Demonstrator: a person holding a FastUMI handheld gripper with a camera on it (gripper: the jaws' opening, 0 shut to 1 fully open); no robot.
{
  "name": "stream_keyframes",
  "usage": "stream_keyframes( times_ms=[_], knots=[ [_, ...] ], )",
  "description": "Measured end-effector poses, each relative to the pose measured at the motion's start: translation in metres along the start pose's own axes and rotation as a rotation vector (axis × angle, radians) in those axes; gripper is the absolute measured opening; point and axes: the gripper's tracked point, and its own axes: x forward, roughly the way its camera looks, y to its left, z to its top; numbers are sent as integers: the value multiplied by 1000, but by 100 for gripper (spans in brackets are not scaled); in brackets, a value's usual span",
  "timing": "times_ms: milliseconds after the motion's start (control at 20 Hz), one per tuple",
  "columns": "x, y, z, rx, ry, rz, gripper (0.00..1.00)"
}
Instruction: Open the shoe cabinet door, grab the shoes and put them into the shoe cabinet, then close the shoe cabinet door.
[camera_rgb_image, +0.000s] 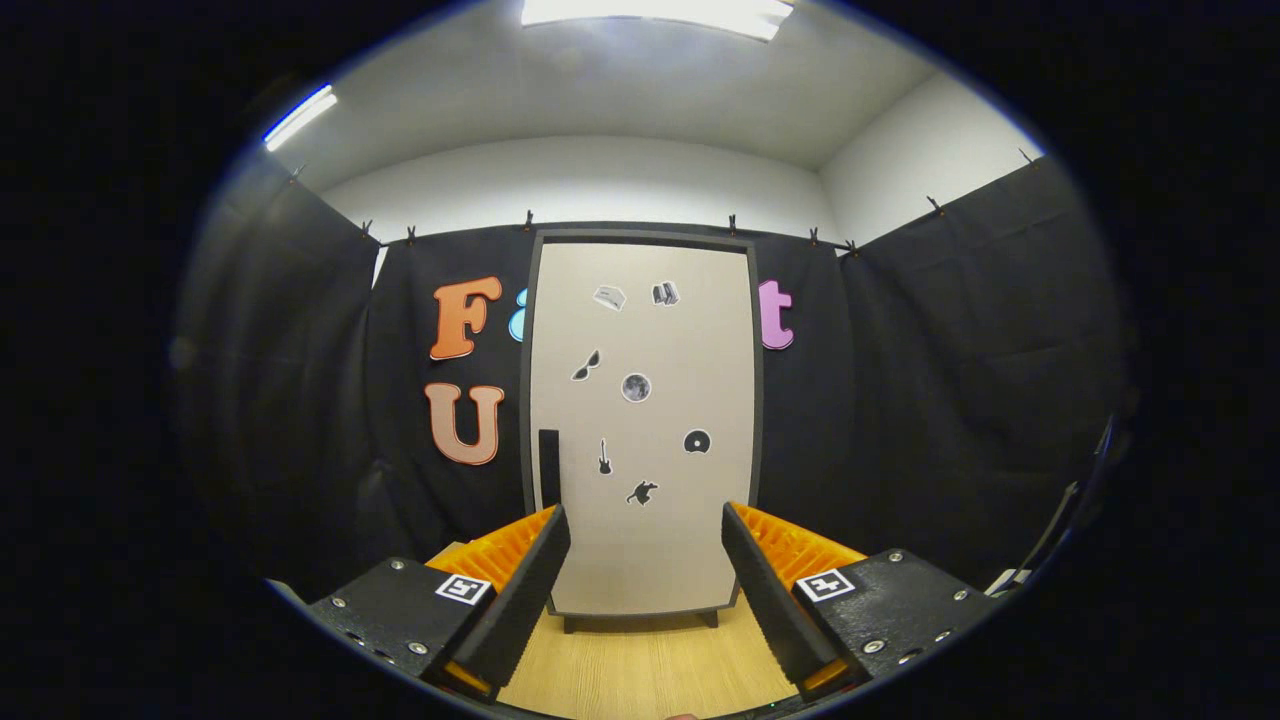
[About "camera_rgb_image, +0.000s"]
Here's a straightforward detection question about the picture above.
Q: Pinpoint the dark grey shoe cabinet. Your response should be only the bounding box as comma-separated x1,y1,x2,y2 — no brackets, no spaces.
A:
520,228,766,634

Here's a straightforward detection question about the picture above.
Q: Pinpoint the black backdrop cloth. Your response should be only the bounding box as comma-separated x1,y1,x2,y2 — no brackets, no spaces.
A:
175,155,1126,601

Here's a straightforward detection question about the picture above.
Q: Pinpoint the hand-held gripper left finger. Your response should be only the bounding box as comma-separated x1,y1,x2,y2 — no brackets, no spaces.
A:
305,503,572,701

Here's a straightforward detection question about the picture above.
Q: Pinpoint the long ceiling light strip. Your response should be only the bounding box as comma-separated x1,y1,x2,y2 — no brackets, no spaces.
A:
262,84,339,153

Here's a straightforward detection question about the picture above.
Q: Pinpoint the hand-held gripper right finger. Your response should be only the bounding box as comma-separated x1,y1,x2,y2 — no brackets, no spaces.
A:
721,500,1001,701

